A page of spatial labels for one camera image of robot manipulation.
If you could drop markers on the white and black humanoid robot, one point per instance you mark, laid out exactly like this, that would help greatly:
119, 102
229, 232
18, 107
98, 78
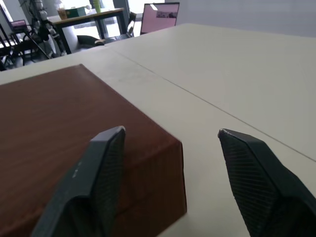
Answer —
44, 14

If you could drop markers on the black-framed monitor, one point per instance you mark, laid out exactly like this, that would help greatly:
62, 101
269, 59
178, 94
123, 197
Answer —
158, 23

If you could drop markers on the black metal chair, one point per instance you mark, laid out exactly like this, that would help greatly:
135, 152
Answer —
7, 51

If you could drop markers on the brown wood-grain jewelry box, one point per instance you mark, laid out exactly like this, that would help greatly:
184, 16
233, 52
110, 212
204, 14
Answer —
61, 118

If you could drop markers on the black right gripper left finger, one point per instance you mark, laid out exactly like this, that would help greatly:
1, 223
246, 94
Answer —
93, 177

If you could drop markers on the clear drink cup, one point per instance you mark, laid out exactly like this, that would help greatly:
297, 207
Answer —
62, 14

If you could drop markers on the wood-top black-legged table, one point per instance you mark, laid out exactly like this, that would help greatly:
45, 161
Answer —
86, 16

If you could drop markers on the laptop with pink screen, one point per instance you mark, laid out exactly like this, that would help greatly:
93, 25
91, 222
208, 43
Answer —
18, 24

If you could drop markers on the green bottle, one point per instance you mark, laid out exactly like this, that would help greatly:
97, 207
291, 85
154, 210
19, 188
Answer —
97, 6

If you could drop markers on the green box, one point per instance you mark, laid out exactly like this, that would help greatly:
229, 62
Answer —
76, 12

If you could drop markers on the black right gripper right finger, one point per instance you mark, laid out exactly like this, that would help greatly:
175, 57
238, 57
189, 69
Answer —
259, 177

